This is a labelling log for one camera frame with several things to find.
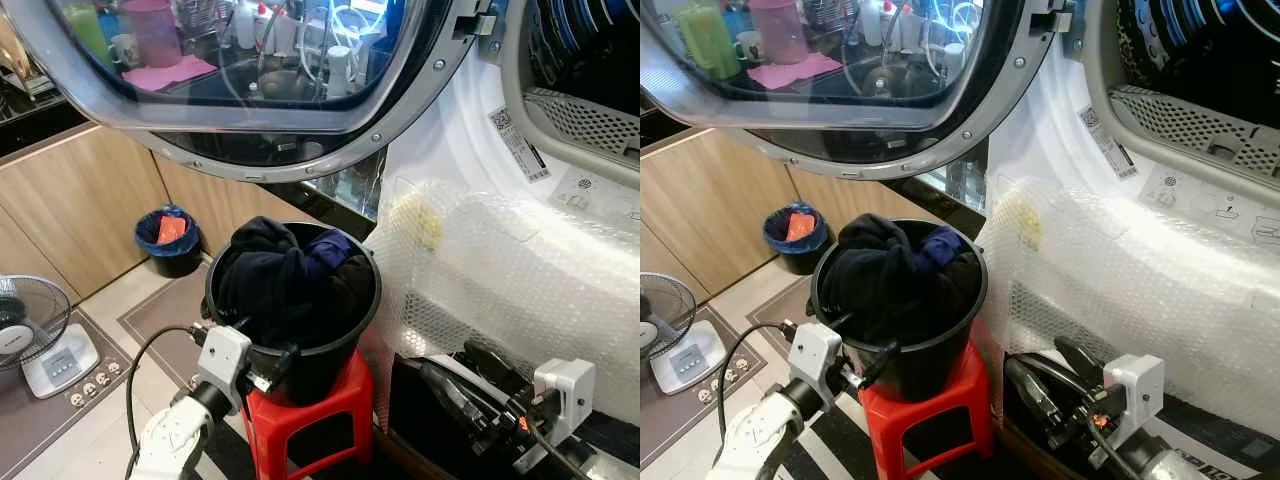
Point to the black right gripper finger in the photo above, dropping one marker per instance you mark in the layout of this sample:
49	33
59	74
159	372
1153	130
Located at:
1036	395
458	398
497	370
1080	364

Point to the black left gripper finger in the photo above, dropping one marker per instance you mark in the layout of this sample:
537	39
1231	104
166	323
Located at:
284	362
884	360

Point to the dark clothes pile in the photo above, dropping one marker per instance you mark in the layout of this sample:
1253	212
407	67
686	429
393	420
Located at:
265	285
870	285

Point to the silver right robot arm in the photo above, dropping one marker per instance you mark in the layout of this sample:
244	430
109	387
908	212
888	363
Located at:
1170	465

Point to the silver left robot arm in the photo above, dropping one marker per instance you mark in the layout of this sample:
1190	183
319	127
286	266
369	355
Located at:
175	440
760	440

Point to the black plastic bucket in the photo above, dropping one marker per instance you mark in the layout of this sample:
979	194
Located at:
320	365
925	365

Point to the red plastic stool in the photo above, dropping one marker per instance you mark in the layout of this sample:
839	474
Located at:
330	405
935	415

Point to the black white striped rug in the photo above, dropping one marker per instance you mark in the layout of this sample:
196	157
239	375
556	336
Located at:
850	450
222	465

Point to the clear bubble wrap sheet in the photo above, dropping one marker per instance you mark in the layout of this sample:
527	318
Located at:
1130	290
520	280

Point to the grey bordered floor mat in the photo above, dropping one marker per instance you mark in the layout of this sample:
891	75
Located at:
165	320
40	425
790	300
670	420

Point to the dark blue garment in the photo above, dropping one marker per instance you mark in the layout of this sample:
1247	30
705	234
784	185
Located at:
938	248
328	252

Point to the black bin with blue bag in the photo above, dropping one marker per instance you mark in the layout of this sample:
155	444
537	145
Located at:
803	258
175	260

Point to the orange packet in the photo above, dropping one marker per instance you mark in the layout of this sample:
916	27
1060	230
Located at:
172	230
800	226

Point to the white floor fan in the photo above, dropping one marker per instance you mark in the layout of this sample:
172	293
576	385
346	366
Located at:
690	360
60	365

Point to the wooden cabinet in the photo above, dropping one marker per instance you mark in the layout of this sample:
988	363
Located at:
80	210
700	210

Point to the white barcode label sticker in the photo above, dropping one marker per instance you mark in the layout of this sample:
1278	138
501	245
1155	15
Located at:
1108	143
518	145

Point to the white dryer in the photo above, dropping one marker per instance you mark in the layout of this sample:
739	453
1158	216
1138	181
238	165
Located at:
1040	130
450	130

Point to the round glass dryer door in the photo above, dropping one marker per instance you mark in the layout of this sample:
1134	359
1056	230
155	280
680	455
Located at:
300	120
900	120

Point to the pink cloth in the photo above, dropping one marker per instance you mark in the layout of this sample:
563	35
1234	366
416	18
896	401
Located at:
795	70
170	72

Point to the white mug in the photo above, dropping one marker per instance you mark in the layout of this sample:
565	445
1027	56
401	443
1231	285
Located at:
124	50
748	46

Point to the pink plastic container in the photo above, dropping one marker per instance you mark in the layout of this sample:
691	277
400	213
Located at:
778	30
152	35

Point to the green plastic jug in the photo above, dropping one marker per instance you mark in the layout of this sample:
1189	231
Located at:
708	40
88	30

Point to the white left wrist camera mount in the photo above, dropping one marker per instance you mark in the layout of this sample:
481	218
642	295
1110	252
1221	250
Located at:
224	362
815	358

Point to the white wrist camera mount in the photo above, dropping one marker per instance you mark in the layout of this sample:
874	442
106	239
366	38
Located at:
1135	388
568	392
224	362
815	358

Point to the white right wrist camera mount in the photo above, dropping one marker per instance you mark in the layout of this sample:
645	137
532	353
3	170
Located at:
568	392
1135	388

